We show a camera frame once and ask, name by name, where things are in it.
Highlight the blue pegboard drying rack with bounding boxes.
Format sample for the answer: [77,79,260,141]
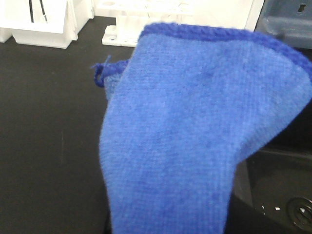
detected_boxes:
[255,0,312,49]

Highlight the sink drain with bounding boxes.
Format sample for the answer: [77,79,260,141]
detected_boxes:
[287,197,312,233]

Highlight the blue microfiber cloth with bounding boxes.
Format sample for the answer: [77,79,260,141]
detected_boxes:
[94,23,312,234]

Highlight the white test tube rack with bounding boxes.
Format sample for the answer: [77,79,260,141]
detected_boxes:
[95,0,194,47]

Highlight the black lab sink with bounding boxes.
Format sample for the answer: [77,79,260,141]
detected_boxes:
[226,110,312,234]

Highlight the black wire tripod stand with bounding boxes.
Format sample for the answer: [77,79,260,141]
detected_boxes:
[28,0,48,23]

